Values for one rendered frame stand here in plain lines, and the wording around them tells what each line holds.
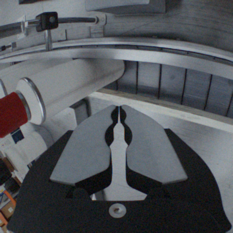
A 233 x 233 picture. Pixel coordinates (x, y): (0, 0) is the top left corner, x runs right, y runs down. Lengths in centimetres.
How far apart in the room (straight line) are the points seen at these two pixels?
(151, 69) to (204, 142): 19
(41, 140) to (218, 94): 53
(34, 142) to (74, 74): 42
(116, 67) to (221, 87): 16
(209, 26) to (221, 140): 22
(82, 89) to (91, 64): 4
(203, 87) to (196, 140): 14
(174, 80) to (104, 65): 10
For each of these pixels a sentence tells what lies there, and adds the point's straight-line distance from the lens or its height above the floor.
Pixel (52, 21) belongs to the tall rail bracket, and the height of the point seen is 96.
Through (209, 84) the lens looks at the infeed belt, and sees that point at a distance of 23.
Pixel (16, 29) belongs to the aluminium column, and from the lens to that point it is 61.
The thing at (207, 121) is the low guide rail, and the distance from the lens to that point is 21.
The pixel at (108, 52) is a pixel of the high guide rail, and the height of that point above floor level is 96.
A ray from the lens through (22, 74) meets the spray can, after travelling 26.
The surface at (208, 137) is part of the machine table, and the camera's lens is 33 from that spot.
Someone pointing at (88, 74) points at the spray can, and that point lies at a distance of 18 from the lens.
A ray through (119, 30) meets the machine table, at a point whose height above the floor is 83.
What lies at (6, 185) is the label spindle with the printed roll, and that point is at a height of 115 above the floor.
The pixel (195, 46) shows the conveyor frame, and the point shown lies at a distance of 22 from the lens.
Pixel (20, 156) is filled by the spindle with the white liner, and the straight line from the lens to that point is 54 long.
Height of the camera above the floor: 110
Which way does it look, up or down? 47 degrees down
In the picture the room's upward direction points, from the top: 132 degrees counter-clockwise
